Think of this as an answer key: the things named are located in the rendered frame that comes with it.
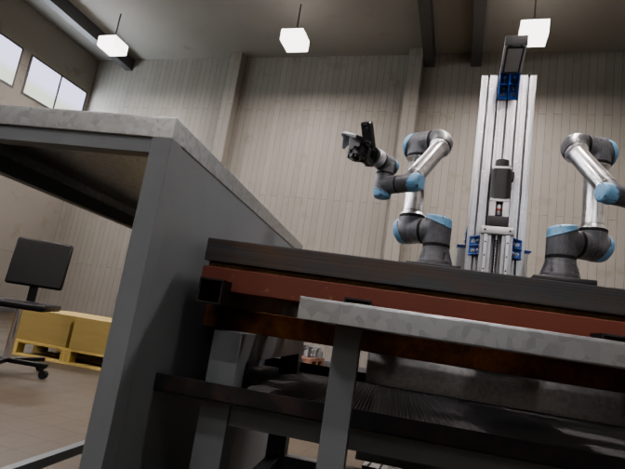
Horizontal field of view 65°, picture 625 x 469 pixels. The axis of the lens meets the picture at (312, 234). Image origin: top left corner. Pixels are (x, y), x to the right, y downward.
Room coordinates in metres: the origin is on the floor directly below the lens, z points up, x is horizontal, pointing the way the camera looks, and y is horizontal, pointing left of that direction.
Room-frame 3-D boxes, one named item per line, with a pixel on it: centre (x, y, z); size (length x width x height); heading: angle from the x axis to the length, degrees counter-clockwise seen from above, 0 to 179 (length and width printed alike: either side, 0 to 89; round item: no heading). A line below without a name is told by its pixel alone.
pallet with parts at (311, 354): (9.24, 0.11, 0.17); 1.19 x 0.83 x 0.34; 72
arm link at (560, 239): (1.95, -1.02, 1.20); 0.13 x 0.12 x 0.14; 98
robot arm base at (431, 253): (2.10, -0.54, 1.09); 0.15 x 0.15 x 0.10
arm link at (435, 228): (2.10, -0.54, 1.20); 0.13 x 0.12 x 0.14; 47
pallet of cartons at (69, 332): (5.26, 2.09, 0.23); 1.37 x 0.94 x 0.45; 73
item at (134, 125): (1.55, 0.45, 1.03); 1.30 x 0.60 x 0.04; 169
